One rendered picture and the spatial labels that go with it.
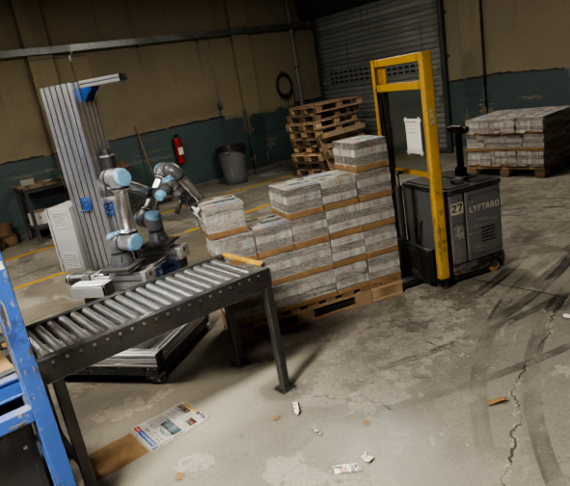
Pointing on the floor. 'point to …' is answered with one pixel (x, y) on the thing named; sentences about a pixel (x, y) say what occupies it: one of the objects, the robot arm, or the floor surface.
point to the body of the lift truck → (460, 220)
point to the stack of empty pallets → (311, 123)
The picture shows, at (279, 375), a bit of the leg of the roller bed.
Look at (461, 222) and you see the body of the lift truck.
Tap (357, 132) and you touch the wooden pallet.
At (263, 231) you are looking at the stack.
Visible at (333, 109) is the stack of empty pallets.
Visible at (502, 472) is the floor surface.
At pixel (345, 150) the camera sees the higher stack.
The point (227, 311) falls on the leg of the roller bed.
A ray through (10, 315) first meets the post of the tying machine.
